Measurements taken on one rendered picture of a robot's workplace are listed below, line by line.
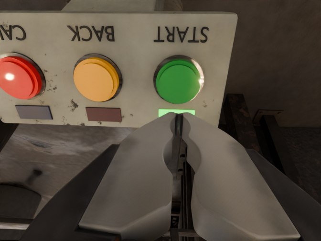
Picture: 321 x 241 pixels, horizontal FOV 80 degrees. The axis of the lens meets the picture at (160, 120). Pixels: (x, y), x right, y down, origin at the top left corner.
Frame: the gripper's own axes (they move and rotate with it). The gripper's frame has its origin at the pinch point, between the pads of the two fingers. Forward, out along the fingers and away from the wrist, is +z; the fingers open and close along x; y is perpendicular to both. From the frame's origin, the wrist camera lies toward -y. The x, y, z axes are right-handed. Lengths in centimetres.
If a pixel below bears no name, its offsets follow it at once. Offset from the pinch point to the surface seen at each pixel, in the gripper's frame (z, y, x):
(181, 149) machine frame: 90, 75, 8
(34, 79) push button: 5.9, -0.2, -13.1
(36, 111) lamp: 6.5, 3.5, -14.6
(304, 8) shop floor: 68, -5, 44
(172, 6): 54, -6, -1
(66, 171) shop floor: 117, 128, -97
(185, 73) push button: 5.5, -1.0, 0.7
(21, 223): 7.3, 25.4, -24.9
